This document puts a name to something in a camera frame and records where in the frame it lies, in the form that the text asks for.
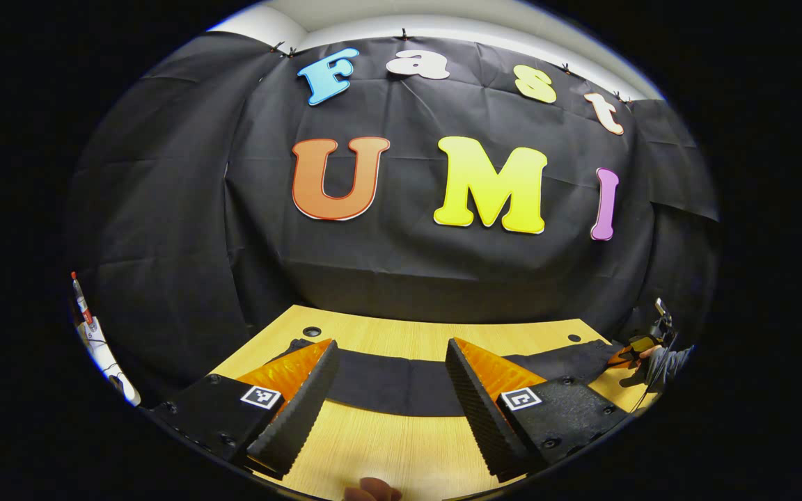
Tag black backdrop cloth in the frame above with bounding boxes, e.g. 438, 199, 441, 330
67, 31, 722, 411

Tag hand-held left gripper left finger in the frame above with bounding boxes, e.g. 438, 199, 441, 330
149, 339, 340, 478

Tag black jeans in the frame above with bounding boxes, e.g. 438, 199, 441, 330
267, 339, 626, 417

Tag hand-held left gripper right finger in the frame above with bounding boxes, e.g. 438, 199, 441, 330
446, 338, 630, 481

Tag white tube with red cap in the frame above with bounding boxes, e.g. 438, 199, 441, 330
70, 271, 97, 331

